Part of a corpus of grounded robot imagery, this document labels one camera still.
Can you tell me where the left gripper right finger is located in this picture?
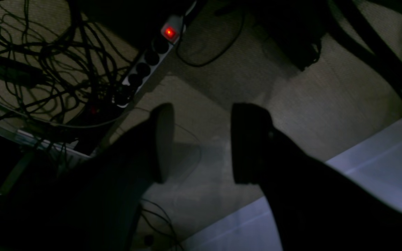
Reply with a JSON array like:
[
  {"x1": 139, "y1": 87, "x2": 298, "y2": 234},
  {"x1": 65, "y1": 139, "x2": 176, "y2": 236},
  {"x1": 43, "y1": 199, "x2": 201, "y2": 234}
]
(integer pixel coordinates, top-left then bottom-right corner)
[{"x1": 230, "y1": 103, "x2": 402, "y2": 251}]

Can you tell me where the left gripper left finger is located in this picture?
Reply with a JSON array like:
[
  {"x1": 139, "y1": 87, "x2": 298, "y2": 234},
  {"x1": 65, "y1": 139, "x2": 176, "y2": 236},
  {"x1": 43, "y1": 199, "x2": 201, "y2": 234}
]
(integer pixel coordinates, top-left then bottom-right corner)
[{"x1": 0, "y1": 103, "x2": 174, "y2": 251}]

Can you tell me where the black power adapter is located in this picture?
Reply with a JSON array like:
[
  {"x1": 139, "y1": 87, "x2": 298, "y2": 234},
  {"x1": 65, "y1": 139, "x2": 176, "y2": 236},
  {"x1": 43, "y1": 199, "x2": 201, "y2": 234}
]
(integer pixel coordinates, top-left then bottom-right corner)
[{"x1": 0, "y1": 56, "x2": 47, "y2": 89}]

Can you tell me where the power strip with red switch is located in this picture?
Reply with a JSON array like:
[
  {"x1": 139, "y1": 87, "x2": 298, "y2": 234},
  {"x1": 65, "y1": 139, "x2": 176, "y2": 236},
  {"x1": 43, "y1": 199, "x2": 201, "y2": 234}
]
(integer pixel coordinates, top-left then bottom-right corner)
[{"x1": 111, "y1": 15, "x2": 185, "y2": 108}]

